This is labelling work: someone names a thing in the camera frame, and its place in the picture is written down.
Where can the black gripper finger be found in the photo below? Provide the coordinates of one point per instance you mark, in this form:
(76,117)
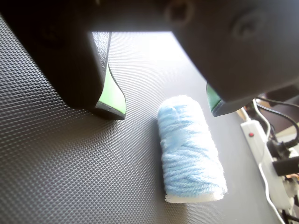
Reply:
(233,58)
(70,70)

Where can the white power strip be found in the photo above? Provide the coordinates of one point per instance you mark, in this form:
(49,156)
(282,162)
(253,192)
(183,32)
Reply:
(259,140)

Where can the foam block blue yarn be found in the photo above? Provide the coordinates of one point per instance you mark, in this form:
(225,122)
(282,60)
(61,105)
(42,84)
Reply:
(187,151)

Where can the large dark textured mat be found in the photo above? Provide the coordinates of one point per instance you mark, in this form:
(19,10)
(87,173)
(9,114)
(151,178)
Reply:
(70,163)

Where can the black power plug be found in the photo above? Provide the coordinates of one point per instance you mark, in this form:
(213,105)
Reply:
(287,166)
(278,147)

